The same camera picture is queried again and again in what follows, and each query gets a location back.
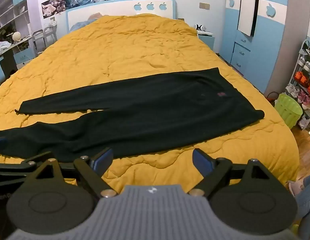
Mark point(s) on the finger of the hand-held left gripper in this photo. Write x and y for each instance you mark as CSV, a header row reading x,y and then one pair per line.
x,y
20,168
0,145

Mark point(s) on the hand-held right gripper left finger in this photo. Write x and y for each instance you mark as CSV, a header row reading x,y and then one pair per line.
x,y
104,158

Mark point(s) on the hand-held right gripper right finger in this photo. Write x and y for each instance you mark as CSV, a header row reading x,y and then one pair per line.
x,y
200,160

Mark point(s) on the black pants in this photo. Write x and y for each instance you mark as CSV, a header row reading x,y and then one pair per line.
x,y
145,110

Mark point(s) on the white bag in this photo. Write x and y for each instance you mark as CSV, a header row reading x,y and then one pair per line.
x,y
3,46

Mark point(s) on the green plastic basket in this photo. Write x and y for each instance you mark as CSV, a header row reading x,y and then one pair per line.
x,y
288,108

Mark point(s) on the yellow quilted blanket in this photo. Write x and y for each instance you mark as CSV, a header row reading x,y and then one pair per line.
x,y
120,52

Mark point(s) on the person's jeans leg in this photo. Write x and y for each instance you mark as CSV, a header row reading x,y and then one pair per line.
x,y
306,200

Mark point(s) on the white chair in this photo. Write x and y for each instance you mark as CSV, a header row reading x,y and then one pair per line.
x,y
43,36

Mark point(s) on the blue nightstand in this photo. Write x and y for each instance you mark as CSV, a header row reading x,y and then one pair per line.
x,y
206,40

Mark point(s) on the white blue shelf unit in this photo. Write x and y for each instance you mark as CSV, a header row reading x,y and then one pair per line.
x,y
10,17

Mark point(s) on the group of shoes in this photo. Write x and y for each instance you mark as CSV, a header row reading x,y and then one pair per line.
x,y
302,77

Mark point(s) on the white black headphones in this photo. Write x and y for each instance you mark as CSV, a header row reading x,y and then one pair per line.
x,y
200,27

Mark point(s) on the blue white wardrobe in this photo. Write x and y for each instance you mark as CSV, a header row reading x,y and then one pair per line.
x,y
272,45

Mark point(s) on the blue pillow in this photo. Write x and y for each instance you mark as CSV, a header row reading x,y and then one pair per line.
x,y
81,24

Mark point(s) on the shelf of small toys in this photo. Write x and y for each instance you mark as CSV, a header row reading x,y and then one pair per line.
x,y
296,62

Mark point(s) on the white blue bed headboard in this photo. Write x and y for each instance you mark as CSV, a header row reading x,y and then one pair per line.
x,y
107,8

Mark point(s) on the white black-edged panel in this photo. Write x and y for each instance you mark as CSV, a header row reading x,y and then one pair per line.
x,y
247,7

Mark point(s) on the beige wall switch plate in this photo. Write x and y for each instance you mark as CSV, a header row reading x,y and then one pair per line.
x,y
204,5

